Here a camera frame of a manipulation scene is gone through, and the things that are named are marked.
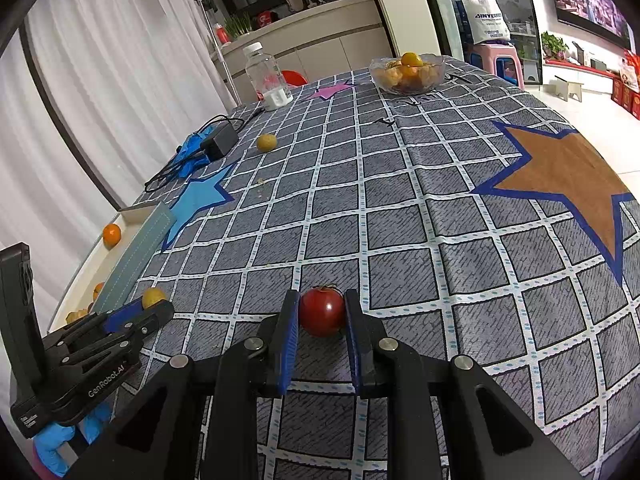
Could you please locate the red topped television console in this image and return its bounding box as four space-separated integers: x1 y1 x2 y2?
542 57 621 96

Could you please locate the blue plastic stool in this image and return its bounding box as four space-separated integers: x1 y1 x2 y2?
492 57 523 88

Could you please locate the pink plastic stool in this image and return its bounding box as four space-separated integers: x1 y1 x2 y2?
467 41 526 92

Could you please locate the black power adapter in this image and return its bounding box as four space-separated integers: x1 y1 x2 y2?
200 121 240 161

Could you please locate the white sideboard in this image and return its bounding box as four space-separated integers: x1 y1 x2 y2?
210 0 396 106

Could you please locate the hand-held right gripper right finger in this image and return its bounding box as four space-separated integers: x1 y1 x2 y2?
342 288 583 480

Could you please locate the red tomato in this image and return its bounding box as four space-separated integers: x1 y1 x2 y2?
299 285 347 338

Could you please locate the small white step stool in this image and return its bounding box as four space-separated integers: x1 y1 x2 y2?
554 75 586 102

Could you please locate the clear glass bowl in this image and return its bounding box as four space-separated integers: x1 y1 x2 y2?
369 54 447 95

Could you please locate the white tote bag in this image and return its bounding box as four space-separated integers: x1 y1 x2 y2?
460 0 512 45

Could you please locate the white cardboard box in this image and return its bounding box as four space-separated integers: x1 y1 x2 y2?
47 203 178 331

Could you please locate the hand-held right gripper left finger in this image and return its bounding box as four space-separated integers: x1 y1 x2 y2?
65 289 301 480

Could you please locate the green sprouting plant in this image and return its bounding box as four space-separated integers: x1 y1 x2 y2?
223 12 253 38

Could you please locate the blue glove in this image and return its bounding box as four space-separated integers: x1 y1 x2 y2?
172 132 211 178

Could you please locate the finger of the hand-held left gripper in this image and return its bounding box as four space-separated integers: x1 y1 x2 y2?
107 300 176 357
60 296 147 348

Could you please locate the white curtain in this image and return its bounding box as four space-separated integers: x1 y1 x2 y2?
0 0 236 341

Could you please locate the clear plastic bottle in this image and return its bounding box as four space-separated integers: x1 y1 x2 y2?
243 42 294 112

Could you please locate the stack of red gift boxes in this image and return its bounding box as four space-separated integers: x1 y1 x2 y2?
612 52 640 121

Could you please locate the potted green plant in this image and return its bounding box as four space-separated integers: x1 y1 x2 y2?
541 31 571 61

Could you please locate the black cable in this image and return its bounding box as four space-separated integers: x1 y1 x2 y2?
144 107 266 193

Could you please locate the person's left hand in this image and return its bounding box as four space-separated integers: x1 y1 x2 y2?
35 402 113 478

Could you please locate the heap of peeled citrus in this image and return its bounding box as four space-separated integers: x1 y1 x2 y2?
380 60 436 92

